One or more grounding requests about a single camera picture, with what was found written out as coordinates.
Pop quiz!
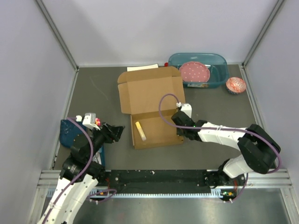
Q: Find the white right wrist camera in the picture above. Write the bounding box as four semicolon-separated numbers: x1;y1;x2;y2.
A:
176;102;192;118

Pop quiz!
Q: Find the brown cardboard box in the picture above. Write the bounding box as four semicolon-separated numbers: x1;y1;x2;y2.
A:
117;67;185;149

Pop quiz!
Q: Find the white square plate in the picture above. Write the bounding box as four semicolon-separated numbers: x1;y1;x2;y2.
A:
127;63;159;71

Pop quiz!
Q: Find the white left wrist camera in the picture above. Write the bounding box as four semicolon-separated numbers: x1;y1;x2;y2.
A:
75;113;100;130

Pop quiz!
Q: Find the aluminium frame post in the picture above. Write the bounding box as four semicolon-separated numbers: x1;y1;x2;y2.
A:
242;0;285;68
34;0;79;71

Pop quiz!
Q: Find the teal plastic basin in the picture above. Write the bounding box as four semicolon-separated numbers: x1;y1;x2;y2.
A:
168;53;229;88

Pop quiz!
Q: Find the blue packet under arm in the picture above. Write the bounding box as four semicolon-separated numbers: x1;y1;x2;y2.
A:
93;146;106;167

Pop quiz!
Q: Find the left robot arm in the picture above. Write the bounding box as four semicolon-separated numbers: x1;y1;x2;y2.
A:
39;119;124;224

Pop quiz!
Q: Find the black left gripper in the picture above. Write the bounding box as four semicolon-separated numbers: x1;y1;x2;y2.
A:
86;121;125;161

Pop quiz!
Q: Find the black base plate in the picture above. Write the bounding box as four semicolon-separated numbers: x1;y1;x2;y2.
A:
78;169;248;189

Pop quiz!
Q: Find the dark blue cloth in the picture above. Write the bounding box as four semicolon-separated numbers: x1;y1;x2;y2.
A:
59;119;88;148

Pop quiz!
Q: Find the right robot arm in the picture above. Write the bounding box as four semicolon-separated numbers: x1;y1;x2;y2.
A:
171;111;281;187

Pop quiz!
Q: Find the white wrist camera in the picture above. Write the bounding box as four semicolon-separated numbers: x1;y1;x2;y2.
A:
176;102;192;118
75;113;100;130

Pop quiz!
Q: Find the red patterned bowl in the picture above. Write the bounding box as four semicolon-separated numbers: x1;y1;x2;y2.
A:
226;77;247;95

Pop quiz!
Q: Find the pink dotted plate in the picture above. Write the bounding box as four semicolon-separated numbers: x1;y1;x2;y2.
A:
179;61;210;83

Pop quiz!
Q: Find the aluminium frame post right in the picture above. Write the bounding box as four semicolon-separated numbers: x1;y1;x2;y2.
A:
242;0;285;68

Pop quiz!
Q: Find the pink flower plush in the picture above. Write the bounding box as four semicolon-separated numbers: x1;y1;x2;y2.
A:
95;118;101;126

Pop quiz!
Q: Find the aluminium frame post left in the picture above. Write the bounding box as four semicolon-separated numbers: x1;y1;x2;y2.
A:
34;0;79;71

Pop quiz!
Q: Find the yellow highlighter marker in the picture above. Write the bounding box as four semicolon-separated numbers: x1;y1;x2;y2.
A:
135;121;147;141

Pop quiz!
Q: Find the grey slotted cable duct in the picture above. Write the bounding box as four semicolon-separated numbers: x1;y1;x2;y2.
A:
46;189;235;198

